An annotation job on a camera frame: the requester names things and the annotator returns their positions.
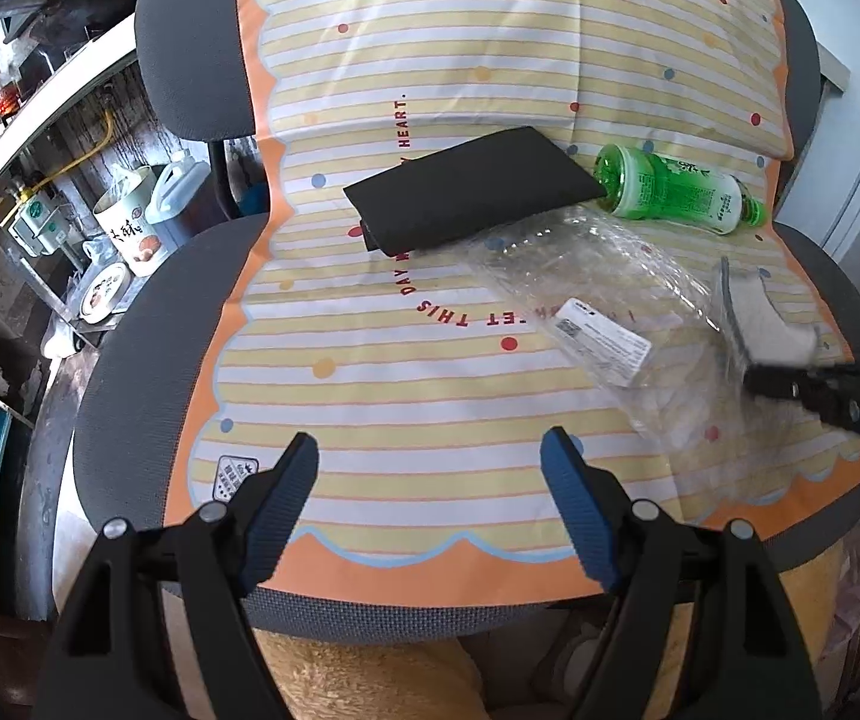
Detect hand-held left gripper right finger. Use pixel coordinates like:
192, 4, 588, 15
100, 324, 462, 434
539, 426, 825, 720

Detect grey office chair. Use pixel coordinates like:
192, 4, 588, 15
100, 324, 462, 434
72, 0, 860, 691

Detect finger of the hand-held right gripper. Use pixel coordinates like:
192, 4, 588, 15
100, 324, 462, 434
743, 361, 860, 454

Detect yellow gas pipe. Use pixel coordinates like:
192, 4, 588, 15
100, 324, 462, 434
0, 100, 118, 217

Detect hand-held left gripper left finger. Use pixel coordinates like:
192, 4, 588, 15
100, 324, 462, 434
29, 431, 320, 720

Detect white printed bucket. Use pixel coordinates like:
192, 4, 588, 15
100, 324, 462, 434
92, 165, 170, 276

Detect white and grey sock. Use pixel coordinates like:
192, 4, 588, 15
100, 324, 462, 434
713, 255, 825, 376

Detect striped dotted chair cover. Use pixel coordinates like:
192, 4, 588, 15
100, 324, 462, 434
162, 0, 860, 595

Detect white plastic jug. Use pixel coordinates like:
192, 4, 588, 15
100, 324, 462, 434
148, 150, 215, 227

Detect white printed bowl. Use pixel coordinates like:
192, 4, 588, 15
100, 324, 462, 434
76, 259, 133, 325

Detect beige fluffy rug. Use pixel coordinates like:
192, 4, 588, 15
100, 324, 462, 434
250, 538, 860, 720

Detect green plastic bottle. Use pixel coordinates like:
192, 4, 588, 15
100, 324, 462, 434
593, 142, 770, 236

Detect clear plastic packaging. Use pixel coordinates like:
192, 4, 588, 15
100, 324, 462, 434
467, 206, 753, 503

